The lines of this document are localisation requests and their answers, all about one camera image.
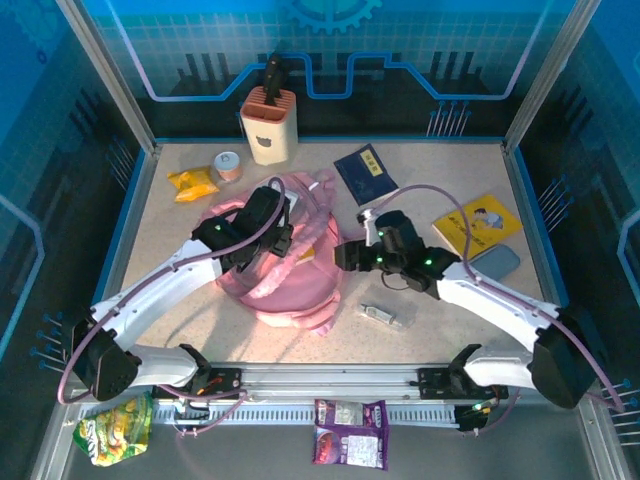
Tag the dark blue book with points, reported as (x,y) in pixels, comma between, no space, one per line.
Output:
(365,172)

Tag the pink student backpack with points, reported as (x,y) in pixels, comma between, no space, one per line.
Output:
(300,290)

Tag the grey pencil case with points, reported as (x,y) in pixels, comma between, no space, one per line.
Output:
(497,261)

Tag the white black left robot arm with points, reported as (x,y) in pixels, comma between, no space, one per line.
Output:
(150,290)

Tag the purple snack bag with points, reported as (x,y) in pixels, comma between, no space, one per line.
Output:
(350,435)

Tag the green snack bag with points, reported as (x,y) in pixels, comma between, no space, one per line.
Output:
(115,432)

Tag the yellow snack packet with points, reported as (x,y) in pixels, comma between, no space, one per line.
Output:
(194,185)

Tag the clear plastic pen packet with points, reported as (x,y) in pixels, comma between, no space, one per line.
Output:
(382,316)

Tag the beige knife block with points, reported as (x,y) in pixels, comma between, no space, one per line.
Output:
(272,140)

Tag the small electronics board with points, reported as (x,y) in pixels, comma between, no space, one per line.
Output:
(472,415)
(192,412)

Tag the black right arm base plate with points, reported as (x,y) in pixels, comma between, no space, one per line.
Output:
(435,382)

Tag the aluminium mounting rail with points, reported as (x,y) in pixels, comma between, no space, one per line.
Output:
(325,380)

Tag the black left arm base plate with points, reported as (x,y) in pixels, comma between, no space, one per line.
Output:
(225,382)

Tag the aluminium frame post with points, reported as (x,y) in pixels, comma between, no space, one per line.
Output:
(548,75)
(110,75)

